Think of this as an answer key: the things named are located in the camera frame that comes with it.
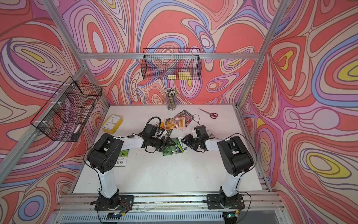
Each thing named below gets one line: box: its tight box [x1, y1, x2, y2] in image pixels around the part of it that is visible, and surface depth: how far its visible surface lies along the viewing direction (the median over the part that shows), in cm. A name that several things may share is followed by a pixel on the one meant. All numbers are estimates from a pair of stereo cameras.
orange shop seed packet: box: [164, 117, 186, 131], surface depth 109 cm
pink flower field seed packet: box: [173, 110, 193, 128], surface depth 113 cm
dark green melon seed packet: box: [162, 136, 188, 157], surface depth 95 cm
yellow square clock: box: [101, 114, 124, 134], surface depth 107 cm
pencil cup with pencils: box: [165, 87, 177, 111], surface depth 110 cm
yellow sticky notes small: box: [167, 74, 177, 80], surface depth 85 cm
